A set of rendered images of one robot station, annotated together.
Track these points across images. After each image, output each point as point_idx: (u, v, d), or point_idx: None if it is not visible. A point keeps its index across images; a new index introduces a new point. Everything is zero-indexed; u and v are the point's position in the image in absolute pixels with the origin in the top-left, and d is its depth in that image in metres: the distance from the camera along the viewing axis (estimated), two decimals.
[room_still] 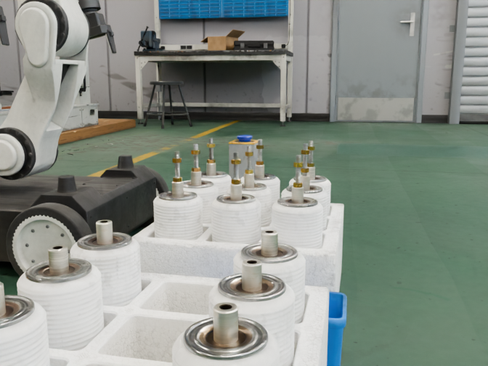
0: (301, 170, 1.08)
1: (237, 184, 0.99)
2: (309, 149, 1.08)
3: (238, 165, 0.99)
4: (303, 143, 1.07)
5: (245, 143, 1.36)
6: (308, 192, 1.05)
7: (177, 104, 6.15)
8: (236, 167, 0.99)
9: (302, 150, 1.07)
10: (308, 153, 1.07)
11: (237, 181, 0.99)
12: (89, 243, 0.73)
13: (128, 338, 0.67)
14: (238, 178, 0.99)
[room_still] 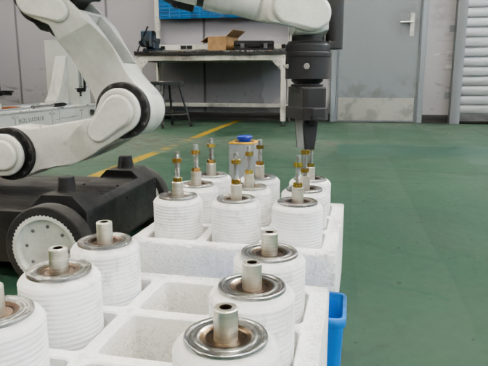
0: (301, 170, 1.08)
1: (237, 184, 0.99)
2: (309, 149, 1.08)
3: (238, 165, 0.99)
4: None
5: (245, 143, 1.36)
6: (308, 192, 1.05)
7: (177, 104, 6.15)
8: (236, 167, 0.99)
9: (302, 150, 1.07)
10: (308, 153, 1.07)
11: (237, 181, 0.99)
12: (89, 243, 0.73)
13: (128, 338, 0.67)
14: (238, 178, 0.99)
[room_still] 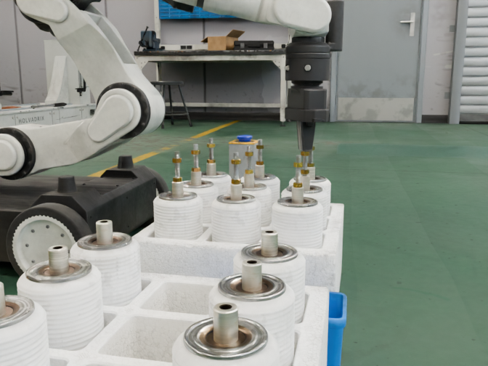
0: (300, 171, 1.08)
1: (237, 184, 0.99)
2: (309, 151, 1.08)
3: (238, 165, 0.99)
4: None
5: (245, 143, 1.36)
6: (308, 192, 1.05)
7: (177, 104, 6.15)
8: (236, 167, 0.99)
9: (301, 152, 1.07)
10: (307, 155, 1.07)
11: (237, 181, 0.99)
12: (89, 243, 0.73)
13: (128, 338, 0.67)
14: (238, 178, 0.99)
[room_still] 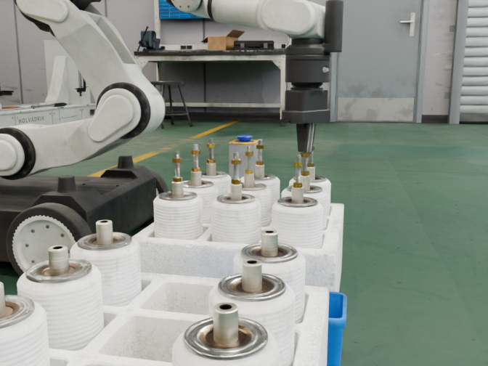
0: (300, 172, 1.09)
1: (237, 184, 0.99)
2: (309, 153, 1.07)
3: (238, 165, 0.99)
4: None
5: (245, 143, 1.36)
6: (308, 192, 1.06)
7: (177, 104, 6.15)
8: (236, 167, 0.99)
9: (301, 153, 1.08)
10: (306, 156, 1.07)
11: (237, 181, 0.99)
12: (89, 243, 0.73)
13: (128, 338, 0.67)
14: (238, 178, 0.99)
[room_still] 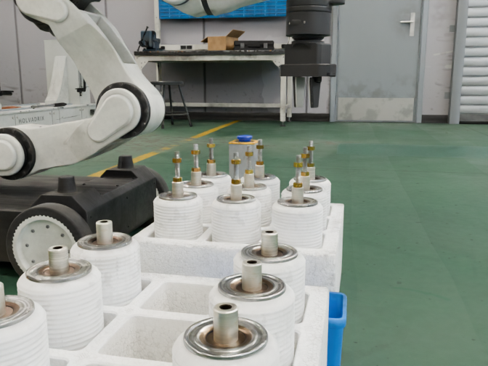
0: (300, 173, 1.09)
1: (237, 184, 0.99)
2: (308, 154, 1.07)
3: (238, 165, 0.99)
4: (304, 147, 1.08)
5: (245, 143, 1.36)
6: (308, 192, 1.05)
7: (177, 104, 6.15)
8: (236, 167, 0.99)
9: (301, 153, 1.08)
10: (304, 157, 1.07)
11: (237, 181, 0.99)
12: (89, 243, 0.73)
13: (128, 338, 0.67)
14: (238, 178, 0.99)
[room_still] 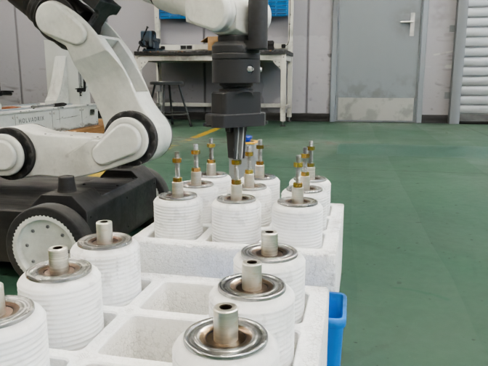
0: (300, 173, 1.09)
1: (239, 183, 1.00)
2: (308, 154, 1.07)
3: (236, 165, 1.00)
4: (304, 147, 1.08)
5: (245, 143, 1.36)
6: (308, 192, 1.05)
7: (177, 104, 6.15)
8: (238, 167, 0.99)
9: (301, 153, 1.08)
10: (304, 157, 1.07)
11: (239, 180, 1.00)
12: (89, 243, 0.73)
13: (128, 338, 0.67)
14: (236, 178, 1.00)
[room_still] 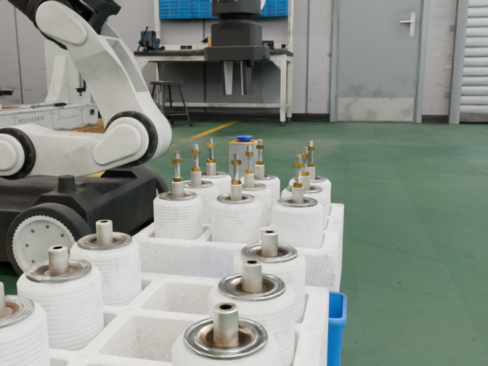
0: (300, 173, 1.09)
1: (235, 184, 0.99)
2: (308, 154, 1.07)
3: (237, 166, 0.99)
4: (304, 147, 1.08)
5: (245, 143, 1.36)
6: (308, 192, 1.05)
7: (177, 104, 6.15)
8: (235, 168, 0.99)
9: (301, 153, 1.08)
10: (304, 157, 1.07)
11: (235, 181, 0.99)
12: (89, 243, 0.73)
13: (128, 338, 0.67)
14: (237, 179, 0.99)
